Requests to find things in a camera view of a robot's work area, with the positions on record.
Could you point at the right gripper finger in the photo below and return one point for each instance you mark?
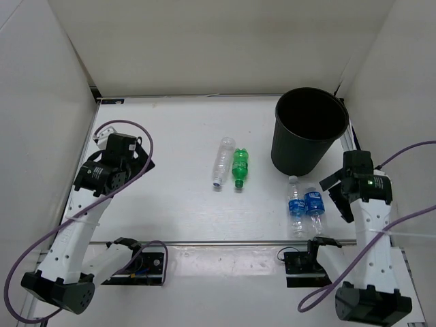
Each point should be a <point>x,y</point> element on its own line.
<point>332,181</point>
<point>342,205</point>

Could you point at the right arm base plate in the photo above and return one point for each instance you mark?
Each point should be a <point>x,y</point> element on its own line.
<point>301,269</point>

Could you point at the black plastic bin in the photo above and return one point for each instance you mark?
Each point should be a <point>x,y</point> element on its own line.
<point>307,122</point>

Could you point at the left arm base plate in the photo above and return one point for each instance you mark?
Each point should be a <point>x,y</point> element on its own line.
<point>147,270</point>

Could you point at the short blue label water bottle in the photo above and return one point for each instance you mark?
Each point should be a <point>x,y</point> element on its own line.
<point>315,209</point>

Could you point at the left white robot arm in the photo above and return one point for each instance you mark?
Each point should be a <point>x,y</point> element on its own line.
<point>64,279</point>

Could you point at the clear bottle blue cap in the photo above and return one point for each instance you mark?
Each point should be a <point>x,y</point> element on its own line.
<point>223,161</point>

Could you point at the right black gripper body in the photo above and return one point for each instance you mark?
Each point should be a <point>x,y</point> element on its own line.
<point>344,176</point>

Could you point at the front aluminium rail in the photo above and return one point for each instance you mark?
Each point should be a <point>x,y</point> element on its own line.
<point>235,243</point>

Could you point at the green plastic bottle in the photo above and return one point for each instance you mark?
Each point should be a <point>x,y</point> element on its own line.
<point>240,167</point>

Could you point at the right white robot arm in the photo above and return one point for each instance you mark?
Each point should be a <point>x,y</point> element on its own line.
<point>365,290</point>

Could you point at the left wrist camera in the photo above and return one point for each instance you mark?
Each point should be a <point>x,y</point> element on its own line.
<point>103,135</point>

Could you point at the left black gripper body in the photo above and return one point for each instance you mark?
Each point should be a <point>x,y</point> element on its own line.
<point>125,169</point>

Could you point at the tall blue label water bottle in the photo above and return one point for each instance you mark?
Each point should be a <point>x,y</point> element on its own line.
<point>296,206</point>

